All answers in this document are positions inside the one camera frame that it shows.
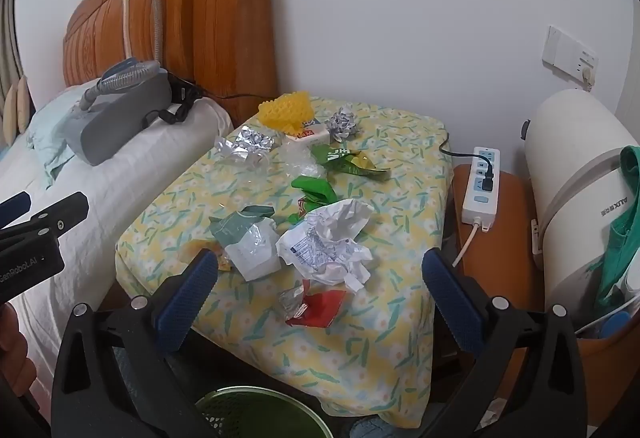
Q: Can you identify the plain green wrapper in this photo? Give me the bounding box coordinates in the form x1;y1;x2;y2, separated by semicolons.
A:
291;174;338;215

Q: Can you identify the white bedding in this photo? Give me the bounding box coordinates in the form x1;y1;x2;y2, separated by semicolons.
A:
0;95;236;369

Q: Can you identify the green cloth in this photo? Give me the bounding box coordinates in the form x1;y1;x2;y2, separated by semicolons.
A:
595;145;640;311

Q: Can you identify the carved wooden headboard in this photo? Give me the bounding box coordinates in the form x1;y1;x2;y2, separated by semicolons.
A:
62;0;279;129

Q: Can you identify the silver foil ball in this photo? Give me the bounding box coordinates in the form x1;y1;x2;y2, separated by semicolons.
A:
325;104;362;140

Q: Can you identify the beige cushion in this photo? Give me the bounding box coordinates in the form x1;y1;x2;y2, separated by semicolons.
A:
2;75;34;146

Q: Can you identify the black adapter with cable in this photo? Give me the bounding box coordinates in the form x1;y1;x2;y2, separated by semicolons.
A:
141;72;279;126

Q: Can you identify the green and white bag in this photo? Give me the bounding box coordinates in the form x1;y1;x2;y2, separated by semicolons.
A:
209;205;281;281

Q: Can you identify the white wall switch panel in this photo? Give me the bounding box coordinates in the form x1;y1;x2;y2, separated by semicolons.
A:
542;24;599;92

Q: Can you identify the green and yellow snack wrapper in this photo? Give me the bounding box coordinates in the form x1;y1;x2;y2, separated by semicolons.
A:
310;143;392;181

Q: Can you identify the person's left hand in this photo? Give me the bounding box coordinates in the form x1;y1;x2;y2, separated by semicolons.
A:
0;303;28;389

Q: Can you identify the black plug with cable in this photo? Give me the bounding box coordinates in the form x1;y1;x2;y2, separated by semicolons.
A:
439;130;496;194

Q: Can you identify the white cylindrical appliance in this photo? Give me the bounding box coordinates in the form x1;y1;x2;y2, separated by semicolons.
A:
522;88;640;334

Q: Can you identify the orange plastic basin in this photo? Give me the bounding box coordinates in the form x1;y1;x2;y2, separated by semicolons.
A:
575;318;640;438

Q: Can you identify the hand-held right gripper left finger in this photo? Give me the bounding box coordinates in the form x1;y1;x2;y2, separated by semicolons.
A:
50;248;221;438

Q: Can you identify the red wrapper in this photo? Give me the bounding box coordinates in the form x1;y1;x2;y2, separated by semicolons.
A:
285;290;348;328

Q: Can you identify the small silver wrapper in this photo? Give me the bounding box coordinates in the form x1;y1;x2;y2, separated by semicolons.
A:
279;280;313;319

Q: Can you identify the white power strip cable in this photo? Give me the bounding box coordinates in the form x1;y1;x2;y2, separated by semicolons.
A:
451;217;488;269

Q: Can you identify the yellow foam net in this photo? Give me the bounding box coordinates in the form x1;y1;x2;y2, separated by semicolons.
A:
257;90;316;139

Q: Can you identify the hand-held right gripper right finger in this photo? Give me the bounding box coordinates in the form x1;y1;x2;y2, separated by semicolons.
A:
421;248;588;438

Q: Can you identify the clear plastic bag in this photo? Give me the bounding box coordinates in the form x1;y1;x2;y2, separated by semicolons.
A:
235;140;331;184

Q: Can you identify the beige thin tube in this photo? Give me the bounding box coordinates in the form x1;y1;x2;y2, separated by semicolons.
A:
111;0;135;64

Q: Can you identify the white paper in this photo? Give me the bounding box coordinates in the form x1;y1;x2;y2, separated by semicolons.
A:
276;199;373;295

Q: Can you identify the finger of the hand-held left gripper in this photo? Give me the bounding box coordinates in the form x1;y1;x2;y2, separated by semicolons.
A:
0;191;90;244
0;191;34;231

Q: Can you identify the white power strip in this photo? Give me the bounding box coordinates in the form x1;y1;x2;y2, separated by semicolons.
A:
461;146;502;230

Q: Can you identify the white box with red label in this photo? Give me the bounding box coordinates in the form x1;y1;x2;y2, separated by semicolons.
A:
282;123;332;146

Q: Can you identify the yellow floral tablecloth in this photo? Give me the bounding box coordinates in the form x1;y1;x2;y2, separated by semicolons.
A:
115;95;453;429

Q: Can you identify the grey-brown curtain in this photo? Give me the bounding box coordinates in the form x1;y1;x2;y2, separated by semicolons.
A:
0;33;21;149

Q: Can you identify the light blue pillowcase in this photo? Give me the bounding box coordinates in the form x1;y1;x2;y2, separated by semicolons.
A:
25;85;101;189

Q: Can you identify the brown wooden stool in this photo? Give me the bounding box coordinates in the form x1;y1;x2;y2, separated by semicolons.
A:
440;165;546;399

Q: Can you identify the green mesh waste basket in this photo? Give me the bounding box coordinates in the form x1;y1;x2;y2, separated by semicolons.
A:
194;384;328;438

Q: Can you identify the flat silver foil wrapper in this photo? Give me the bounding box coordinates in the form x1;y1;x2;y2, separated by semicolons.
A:
214;125;276;159

